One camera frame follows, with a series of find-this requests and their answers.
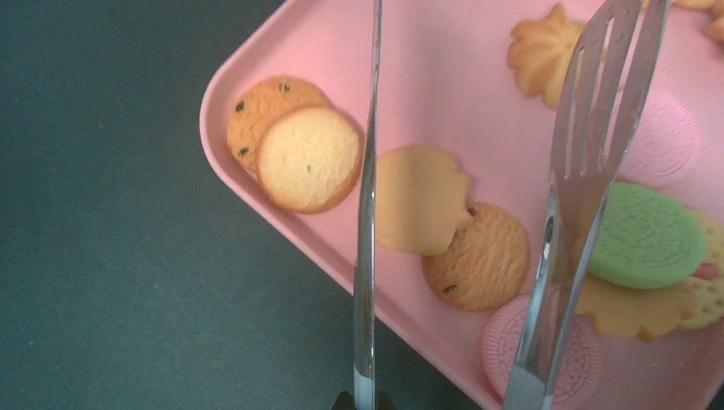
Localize orange rosette butter cookie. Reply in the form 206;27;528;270
507;3;586;109

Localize metal serving tongs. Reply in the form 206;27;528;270
351;0;672;410

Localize green round cookie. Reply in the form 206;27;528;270
588;183;707;290

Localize pale round butter cookie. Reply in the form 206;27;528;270
255;106;362;214

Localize chocolate chip cookie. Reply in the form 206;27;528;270
421;202;529;312

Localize pink round cookie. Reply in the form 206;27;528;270
619;91;700;187
481;295;603;410

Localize red marked dotted cracker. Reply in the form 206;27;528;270
678;211;723;330

